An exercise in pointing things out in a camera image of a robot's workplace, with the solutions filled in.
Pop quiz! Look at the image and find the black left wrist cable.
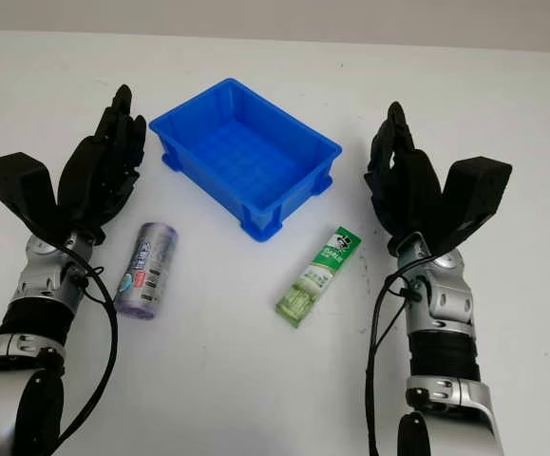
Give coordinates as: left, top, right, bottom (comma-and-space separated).
22, 216, 120, 456

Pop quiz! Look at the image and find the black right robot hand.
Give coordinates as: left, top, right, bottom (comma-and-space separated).
363, 101, 446, 253

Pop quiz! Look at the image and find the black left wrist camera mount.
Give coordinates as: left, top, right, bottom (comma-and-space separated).
0, 151, 69, 241

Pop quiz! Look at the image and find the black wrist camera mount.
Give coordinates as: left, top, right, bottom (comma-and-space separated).
438, 155, 514, 254
0, 151, 69, 241

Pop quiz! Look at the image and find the purple cylindrical bag roll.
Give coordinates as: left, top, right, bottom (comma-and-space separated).
112, 221, 180, 324

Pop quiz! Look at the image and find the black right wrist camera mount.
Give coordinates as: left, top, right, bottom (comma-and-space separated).
438, 155, 514, 254

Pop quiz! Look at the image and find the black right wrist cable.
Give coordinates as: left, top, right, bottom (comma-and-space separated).
363, 263, 423, 456

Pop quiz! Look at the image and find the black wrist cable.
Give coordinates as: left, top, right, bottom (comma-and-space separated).
22, 216, 120, 456
363, 263, 423, 456

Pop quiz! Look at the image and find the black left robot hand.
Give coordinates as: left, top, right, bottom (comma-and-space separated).
58, 84, 148, 246

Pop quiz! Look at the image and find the blue plastic tray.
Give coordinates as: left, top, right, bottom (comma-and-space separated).
148, 77, 343, 244

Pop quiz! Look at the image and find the green toothpaste box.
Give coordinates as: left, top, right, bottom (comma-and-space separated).
275, 225, 364, 330

